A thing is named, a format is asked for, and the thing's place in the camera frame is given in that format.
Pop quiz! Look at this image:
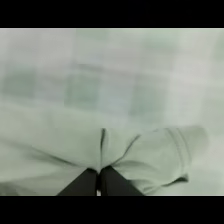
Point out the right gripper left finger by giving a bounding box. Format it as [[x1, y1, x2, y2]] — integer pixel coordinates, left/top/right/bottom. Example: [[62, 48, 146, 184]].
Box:
[[56, 167, 99, 197]]

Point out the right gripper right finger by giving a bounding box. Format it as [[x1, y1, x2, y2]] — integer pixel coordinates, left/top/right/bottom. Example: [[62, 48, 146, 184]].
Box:
[[99, 165, 145, 197]]

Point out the white T-shirt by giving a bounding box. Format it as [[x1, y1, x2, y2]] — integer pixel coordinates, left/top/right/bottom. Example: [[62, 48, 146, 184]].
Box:
[[0, 99, 209, 197]]

